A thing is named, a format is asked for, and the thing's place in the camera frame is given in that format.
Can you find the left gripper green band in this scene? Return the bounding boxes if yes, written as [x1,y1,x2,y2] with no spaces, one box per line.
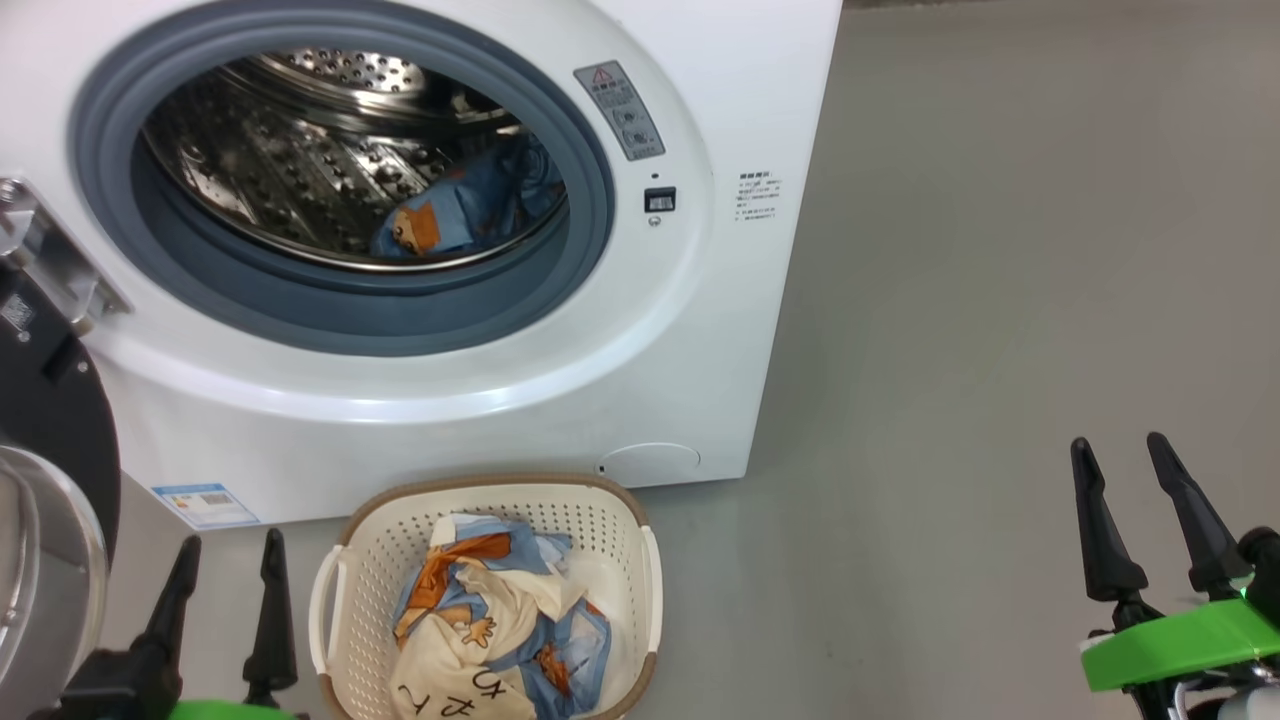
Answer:
[30,528,311,720]

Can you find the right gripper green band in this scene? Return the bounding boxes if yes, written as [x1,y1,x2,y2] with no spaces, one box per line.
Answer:
[1070,432,1280,720]

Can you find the cream blue lettered cartoon garment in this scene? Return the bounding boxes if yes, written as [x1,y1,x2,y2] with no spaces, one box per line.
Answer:
[388,513,613,720]

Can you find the dark round glass washer door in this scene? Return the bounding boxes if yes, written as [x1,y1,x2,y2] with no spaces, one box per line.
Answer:
[0,178,133,693]

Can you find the blue cartoon print garment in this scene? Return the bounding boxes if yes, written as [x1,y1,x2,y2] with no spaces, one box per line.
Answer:
[372,135,568,261]

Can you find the grey rubber door gasket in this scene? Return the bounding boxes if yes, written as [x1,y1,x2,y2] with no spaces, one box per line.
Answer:
[68,0,616,358]

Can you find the cream perforated laundry basket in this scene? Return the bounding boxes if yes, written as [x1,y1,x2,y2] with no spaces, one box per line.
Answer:
[308,473,664,720]

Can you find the white front-load washing machine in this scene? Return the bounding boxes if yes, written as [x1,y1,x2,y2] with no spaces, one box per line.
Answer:
[0,0,844,526]

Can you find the blue white energy label sticker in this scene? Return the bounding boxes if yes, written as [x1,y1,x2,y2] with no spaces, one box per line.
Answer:
[152,484,261,530]

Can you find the round white filter cover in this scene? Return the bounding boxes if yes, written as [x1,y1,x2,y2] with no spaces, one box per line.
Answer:
[598,443,702,489]

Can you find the perforated steel washer drum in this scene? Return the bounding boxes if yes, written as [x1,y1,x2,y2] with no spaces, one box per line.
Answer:
[140,48,569,273]

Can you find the small printed text label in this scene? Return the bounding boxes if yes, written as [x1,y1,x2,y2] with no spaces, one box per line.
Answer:
[735,170,784,223]

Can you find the grey warning sticker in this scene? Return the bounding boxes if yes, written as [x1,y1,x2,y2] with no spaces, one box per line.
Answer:
[574,60,667,162]

